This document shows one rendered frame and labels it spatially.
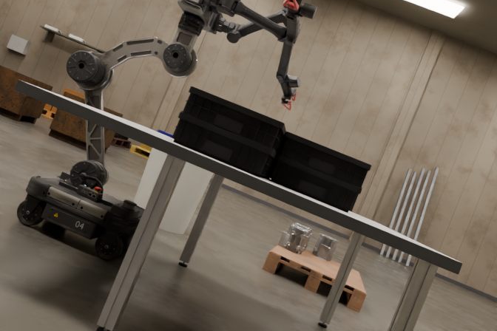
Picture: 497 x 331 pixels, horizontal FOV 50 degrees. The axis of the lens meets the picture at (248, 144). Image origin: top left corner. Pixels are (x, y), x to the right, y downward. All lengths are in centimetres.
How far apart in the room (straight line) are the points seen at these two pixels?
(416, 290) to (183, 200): 265
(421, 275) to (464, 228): 1116
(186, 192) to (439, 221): 929
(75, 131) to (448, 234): 849
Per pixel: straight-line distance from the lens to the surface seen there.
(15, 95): 865
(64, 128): 819
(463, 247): 1307
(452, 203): 1293
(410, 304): 190
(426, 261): 183
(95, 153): 319
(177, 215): 425
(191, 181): 420
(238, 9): 278
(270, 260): 432
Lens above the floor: 73
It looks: 2 degrees up
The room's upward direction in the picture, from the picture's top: 22 degrees clockwise
